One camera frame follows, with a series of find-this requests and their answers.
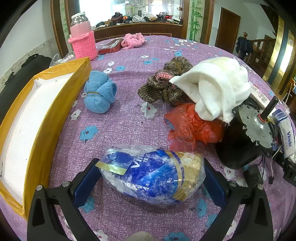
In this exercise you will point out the brown knitted cloth bundle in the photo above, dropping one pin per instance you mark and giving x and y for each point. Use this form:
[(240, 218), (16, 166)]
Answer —
[(157, 88)]

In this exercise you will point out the wooden cabinet with clutter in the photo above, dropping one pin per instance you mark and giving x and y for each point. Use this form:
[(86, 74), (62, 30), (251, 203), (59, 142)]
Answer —
[(150, 29)]

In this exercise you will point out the brown wooden door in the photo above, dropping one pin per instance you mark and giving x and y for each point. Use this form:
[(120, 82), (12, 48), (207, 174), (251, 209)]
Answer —
[(227, 30)]

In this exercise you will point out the white fleece towel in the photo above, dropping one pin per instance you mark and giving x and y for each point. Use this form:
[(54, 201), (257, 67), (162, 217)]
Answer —
[(215, 88)]

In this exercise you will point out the black electric motor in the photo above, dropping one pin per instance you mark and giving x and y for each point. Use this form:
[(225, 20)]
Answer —
[(238, 148)]

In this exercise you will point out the red plastic bag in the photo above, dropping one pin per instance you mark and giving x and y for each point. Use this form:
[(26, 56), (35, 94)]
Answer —
[(196, 129)]

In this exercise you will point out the wooden stair railing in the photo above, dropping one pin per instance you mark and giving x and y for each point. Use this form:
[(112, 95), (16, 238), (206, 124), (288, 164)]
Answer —
[(263, 51)]

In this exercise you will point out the dark red packet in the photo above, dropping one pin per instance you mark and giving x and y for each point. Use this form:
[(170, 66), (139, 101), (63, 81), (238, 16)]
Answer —
[(109, 46)]

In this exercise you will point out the yellow-taped white foam box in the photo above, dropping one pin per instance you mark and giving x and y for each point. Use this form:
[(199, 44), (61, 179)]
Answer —
[(44, 120)]

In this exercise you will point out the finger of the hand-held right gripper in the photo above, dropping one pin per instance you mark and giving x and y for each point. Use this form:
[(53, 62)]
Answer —
[(288, 169), (254, 176)]

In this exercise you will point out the blue white tissue packet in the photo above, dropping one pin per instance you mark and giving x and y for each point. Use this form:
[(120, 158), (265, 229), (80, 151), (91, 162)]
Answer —
[(288, 136)]

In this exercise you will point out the clear jar with pink contents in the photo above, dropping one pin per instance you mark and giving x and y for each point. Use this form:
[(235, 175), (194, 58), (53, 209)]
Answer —
[(79, 29)]

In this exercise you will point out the pink knitted basket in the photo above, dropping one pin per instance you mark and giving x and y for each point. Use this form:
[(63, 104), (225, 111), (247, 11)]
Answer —
[(84, 46)]

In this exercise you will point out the blue knitted cloth bundle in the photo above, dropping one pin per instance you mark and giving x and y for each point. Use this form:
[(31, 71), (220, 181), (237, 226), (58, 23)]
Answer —
[(99, 92)]

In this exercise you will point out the pink yarn bundle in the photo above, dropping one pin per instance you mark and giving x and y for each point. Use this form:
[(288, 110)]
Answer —
[(131, 40)]

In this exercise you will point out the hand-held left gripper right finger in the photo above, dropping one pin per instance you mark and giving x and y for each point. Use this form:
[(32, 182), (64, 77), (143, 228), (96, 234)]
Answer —
[(214, 185)]

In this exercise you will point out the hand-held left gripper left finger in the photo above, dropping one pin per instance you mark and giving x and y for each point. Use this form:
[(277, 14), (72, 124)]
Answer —
[(86, 183)]

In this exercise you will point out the dark hanging jacket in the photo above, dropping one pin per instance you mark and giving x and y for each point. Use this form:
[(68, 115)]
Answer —
[(244, 46)]

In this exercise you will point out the black sofa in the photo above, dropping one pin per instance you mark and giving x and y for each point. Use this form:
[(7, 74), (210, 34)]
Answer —
[(20, 78)]

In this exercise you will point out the blue gold tissue pack bag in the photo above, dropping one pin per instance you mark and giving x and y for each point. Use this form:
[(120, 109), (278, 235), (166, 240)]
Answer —
[(150, 176)]

